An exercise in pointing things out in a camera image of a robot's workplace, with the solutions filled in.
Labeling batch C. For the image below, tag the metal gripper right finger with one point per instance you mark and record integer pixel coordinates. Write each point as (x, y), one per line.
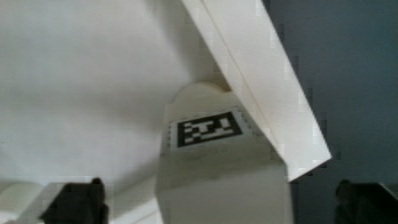
(366, 204)

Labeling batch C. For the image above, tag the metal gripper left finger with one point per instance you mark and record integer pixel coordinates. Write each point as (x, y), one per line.
(78, 206)

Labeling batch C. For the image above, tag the white leg with fiducial tag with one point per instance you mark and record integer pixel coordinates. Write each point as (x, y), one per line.
(220, 181)

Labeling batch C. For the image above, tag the white square table top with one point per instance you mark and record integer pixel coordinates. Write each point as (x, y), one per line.
(99, 57)

